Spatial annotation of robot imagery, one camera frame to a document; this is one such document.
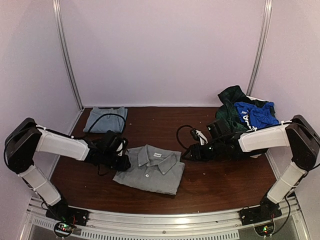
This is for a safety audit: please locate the black cable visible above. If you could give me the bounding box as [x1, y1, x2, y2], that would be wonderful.
[176, 124, 198, 153]
[84, 113, 127, 176]

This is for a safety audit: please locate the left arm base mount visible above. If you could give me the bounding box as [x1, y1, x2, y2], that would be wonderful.
[42, 198, 89, 239]

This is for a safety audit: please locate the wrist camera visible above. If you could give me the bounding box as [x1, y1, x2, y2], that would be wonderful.
[116, 138, 129, 156]
[190, 128, 208, 146]

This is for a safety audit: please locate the light blue denim skirt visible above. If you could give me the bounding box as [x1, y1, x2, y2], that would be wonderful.
[83, 106, 128, 134]

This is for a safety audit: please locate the right black cable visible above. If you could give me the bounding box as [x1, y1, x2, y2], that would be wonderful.
[176, 124, 198, 153]

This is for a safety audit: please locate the grey shirt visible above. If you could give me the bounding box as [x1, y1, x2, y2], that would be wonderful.
[113, 144, 185, 196]

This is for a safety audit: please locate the left aluminium post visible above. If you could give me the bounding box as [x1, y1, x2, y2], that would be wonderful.
[52, 0, 84, 111]

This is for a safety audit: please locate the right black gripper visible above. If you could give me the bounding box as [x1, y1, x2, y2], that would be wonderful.
[182, 138, 225, 162]

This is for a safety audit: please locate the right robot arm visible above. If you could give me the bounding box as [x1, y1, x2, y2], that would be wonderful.
[182, 114, 320, 221]

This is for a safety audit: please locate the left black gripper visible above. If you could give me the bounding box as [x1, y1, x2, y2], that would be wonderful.
[102, 151, 131, 172]

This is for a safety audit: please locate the aluminium front rail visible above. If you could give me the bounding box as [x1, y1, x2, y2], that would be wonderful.
[17, 196, 311, 240]

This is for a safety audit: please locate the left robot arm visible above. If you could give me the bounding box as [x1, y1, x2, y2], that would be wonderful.
[3, 117, 131, 222]

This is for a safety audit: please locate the dark green plaid garment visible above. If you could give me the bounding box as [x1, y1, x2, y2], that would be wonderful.
[215, 85, 268, 159]

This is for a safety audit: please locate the blue cloth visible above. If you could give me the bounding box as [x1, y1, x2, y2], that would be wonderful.
[234, 102, 279, 130]

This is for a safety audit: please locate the left black cable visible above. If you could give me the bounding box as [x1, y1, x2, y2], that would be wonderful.
[84, 113, 127, 176]

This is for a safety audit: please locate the right aluminium post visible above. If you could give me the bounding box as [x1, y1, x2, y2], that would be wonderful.
[246, 0, 273, 96]

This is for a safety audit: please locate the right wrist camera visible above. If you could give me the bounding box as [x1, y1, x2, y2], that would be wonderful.
[190, 128, 208, 146]

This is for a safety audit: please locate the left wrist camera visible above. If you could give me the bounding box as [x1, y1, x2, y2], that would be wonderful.
[116, 138, 129, 156]

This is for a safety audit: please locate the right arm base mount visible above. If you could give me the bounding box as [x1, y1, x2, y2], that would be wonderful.
[238, 196, 282, 238]

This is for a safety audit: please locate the aluminium post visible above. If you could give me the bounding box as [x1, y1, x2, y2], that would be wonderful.
[246, 0, 273, 96]
[52, 0, 84, 111]

